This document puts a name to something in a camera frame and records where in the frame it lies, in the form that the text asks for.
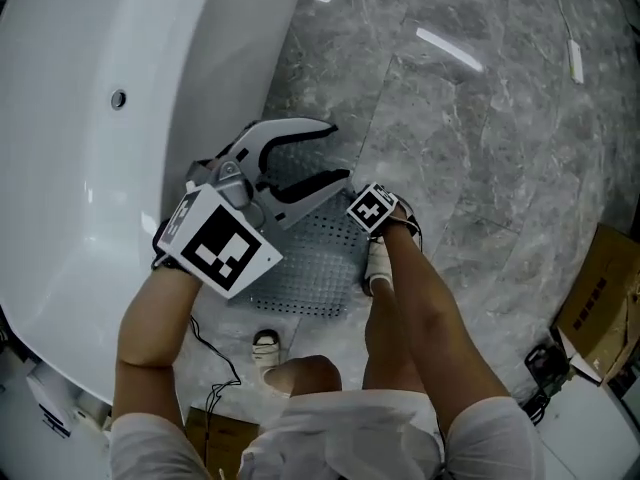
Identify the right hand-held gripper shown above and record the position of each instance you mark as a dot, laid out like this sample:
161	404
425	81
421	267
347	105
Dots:
372	208

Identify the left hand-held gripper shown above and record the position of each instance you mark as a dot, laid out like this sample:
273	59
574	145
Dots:
220	248

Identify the grey perforated floor mat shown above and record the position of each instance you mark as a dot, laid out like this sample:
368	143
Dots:
320	258

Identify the person's right forearm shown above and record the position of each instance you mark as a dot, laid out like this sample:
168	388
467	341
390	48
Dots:
430	293

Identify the person's left forearm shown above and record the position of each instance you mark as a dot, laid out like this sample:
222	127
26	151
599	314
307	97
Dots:
150	318

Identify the white bathtub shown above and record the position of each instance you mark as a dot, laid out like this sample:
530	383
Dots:
75	168

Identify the person's right white shoe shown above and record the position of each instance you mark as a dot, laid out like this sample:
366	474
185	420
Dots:
377	263

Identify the person's white shoe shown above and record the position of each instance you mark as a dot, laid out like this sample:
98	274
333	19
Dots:
265	350
377	263

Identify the person's right leg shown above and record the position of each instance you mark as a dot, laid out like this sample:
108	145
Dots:
387	348

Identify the person's leg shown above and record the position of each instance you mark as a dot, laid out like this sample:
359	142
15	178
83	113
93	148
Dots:
387	348
305	375

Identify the person's left white shoe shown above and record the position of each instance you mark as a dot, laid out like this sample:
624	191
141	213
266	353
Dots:
265	350

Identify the person's left leg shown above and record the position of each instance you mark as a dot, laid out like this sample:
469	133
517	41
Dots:
305	375

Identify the chrome overflow cap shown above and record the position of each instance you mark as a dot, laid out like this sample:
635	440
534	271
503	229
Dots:
118	99

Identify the person's white shirt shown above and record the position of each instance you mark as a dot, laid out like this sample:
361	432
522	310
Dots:
350	433

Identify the white power strip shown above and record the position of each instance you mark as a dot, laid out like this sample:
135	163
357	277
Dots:
575	60

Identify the cardboard box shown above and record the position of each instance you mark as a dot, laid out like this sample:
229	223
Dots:
225	435
605	303

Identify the white storage box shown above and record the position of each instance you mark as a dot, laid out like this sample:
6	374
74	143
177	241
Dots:
40	408

